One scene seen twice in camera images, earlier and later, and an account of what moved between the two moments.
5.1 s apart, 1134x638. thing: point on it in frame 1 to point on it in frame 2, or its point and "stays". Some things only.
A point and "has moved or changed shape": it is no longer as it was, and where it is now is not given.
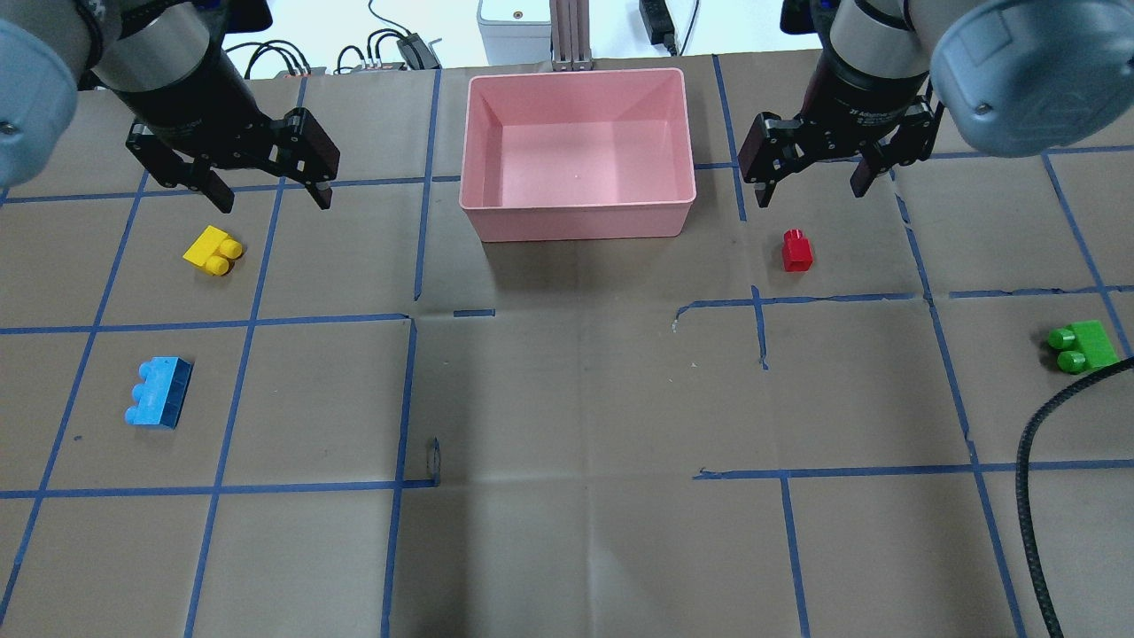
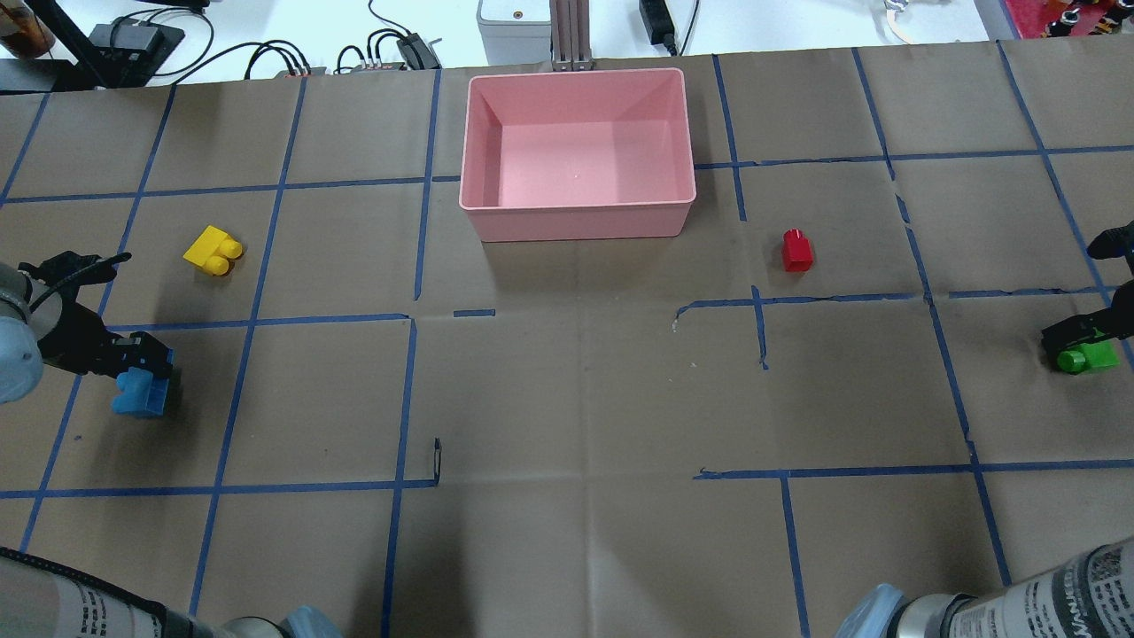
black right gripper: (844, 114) to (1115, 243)
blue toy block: (159, 400) has moved or changed shape
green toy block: (1084, 345) stays
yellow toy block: (213, 251) stays
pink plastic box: (578, 155) stays
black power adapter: (659, 23) stays
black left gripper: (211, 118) to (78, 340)
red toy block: (796, 251) stays
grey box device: (516, 32) stays
